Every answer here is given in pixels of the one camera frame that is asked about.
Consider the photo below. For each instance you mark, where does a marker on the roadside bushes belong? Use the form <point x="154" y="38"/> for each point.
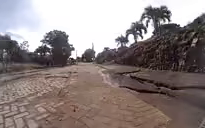
<point x="105" y="55"/>

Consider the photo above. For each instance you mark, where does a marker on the small round tree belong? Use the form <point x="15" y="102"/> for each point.
<point x="88" y="55"/>

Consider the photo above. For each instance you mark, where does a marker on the utility pole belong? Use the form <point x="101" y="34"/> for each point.
<point x="92" y="46"/>

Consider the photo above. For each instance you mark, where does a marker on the small palm tree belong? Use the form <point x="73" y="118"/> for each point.
<point x="122" y="40"/>

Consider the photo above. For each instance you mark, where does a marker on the red brick paved road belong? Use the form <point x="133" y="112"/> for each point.
<point x="90" y="100"/>

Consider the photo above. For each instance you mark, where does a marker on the large dark broad tree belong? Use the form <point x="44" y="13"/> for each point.
<point x="58" y="45"/>

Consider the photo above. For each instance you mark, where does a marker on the tall palm tree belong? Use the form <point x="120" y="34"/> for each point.
<point x="156" y="15"/>

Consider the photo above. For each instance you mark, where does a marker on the cracked grey pavement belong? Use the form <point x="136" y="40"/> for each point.
<point x="176" y="80"/>

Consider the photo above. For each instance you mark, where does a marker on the grass verge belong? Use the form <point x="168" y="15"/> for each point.
<point x="10" y="67"/>

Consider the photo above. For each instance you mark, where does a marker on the grey kerbed sidewalk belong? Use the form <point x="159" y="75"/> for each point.
<point x="10" y="78"/>

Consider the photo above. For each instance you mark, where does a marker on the row of trees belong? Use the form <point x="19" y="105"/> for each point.
<point x="10" y="50"/>

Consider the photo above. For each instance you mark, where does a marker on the stone embankment wall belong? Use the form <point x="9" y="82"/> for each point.
<point x="163" y="50"/>

